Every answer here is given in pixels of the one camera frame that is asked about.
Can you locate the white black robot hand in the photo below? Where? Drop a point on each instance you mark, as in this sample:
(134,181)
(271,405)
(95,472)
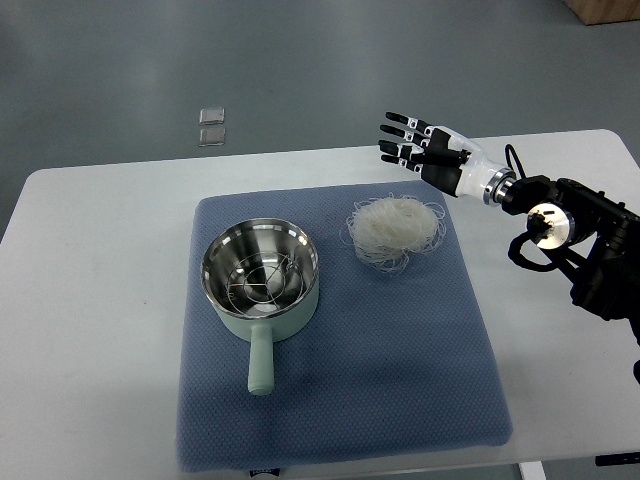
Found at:
(444,159)

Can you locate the white vermicelli bundle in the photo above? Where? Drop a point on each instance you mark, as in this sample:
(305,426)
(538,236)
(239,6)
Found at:
(385,233)

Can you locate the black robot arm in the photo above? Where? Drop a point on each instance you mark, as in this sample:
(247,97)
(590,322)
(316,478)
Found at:
(592,240)

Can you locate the mint green steel pot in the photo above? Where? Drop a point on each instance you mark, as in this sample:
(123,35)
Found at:
(261,325)

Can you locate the blue textured mat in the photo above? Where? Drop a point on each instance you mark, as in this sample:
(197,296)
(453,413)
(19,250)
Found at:
(389,364)

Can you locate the upper floor metal plate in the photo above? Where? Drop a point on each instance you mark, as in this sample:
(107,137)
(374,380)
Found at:
(211,115)

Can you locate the white table leg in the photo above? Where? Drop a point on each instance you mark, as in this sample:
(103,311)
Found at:
(533,470)

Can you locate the wire steaming rack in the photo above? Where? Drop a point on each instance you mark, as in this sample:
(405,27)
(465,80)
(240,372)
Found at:
(260,279)

